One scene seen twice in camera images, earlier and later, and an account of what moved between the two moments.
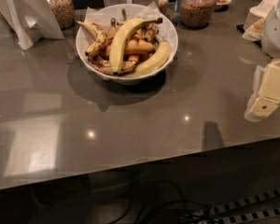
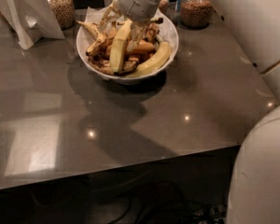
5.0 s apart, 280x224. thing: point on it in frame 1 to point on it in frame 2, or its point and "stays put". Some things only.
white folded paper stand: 27,12 stays put
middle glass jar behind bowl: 163,3 stays put
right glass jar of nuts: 197,6 stays put
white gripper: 276,32 to 136,4
